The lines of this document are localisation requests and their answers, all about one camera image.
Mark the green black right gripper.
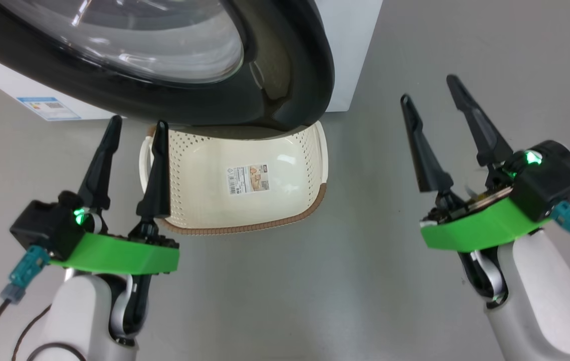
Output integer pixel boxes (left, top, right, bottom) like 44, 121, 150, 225
400, 74, 551, 251

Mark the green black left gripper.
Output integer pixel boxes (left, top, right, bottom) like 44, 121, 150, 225
49, 115, 180, 275

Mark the black glass washing machine door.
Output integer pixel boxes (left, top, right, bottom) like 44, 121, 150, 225
0, 0, 335, 132

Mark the cream perforated laundry basket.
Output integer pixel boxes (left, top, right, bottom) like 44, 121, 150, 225
138, 120, 328, 236

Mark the white barcode basket label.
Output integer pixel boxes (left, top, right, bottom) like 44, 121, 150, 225
226, 163, 270, 196

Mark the white washing machine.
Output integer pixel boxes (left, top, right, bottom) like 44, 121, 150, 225
0, 0, 383, 121

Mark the blue white energy label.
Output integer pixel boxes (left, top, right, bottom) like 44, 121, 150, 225
17, 96, 81, 121

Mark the teal left cable connector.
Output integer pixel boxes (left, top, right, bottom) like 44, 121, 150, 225
0, 246, 51, 304

